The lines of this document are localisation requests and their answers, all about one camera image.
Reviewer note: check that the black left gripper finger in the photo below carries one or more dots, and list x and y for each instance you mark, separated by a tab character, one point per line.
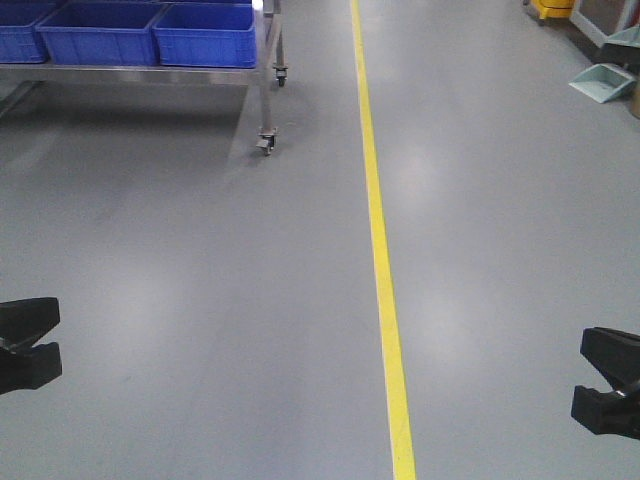
24	322
30	369

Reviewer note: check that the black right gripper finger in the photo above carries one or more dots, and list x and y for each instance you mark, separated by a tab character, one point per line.
611	413
613	353

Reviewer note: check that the wheeled steel cart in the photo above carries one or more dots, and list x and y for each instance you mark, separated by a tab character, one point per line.
271	66

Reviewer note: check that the teal dustpan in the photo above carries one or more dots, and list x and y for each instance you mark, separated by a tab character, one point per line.
604	82

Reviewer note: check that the blue cart bin left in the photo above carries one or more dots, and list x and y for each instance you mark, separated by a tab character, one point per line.
21	43

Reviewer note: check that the blue cart bin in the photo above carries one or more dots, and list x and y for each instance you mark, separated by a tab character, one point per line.
207	35
111	33
21	43

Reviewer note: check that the blue cart bin middle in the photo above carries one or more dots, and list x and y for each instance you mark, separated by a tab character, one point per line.
111	33

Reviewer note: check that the blue cart bin right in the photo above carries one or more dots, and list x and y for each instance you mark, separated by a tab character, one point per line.
207	35

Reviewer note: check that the yellow mop bucket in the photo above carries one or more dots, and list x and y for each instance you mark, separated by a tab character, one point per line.
550	9

